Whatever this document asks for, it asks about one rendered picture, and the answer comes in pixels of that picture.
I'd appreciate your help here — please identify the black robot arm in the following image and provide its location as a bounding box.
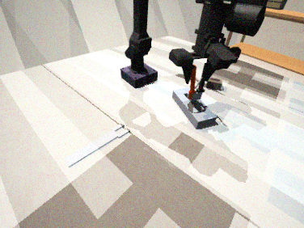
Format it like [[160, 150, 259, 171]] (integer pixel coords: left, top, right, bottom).
[[125, 0, 268, 74]]

